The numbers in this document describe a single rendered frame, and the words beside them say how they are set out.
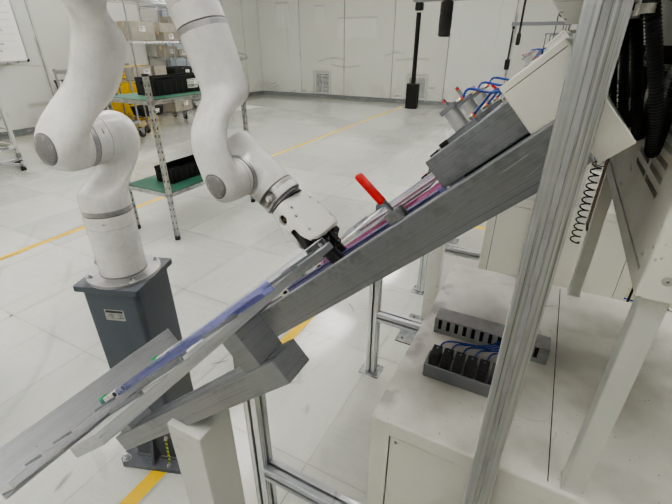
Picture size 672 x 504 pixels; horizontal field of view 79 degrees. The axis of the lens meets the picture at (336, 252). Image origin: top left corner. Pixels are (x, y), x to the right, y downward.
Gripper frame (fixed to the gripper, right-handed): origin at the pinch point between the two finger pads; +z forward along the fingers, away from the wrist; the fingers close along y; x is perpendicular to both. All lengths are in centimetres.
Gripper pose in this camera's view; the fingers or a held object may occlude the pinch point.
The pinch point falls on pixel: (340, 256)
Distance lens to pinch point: 80.2
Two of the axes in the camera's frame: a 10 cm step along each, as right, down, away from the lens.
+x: -5.5, 5.6, 6.2
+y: 4.7, -4.1, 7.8
